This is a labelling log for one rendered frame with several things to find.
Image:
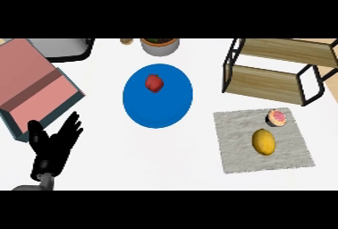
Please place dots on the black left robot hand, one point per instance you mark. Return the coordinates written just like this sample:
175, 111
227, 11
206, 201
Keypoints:
51, 149

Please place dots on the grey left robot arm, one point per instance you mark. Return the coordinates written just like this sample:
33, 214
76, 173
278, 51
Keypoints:
42, 184

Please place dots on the grey woven placemat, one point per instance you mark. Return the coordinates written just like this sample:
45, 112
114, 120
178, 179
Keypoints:
247, 140

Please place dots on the yellow lemon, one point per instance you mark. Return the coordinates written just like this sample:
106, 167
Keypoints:
264, 142

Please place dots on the pink open book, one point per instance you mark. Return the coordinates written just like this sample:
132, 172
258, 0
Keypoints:
32, 86

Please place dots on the blue round plate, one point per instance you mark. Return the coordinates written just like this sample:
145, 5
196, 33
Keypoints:
159, 101

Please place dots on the grey appliance with black rim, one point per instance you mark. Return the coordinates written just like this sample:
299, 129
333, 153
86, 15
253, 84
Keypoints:
64, 47

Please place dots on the small tan wooden object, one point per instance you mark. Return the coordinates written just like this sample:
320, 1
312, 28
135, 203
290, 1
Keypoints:
128, 41

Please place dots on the wooden tiered shelf black frame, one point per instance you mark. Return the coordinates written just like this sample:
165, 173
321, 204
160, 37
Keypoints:
272, 71

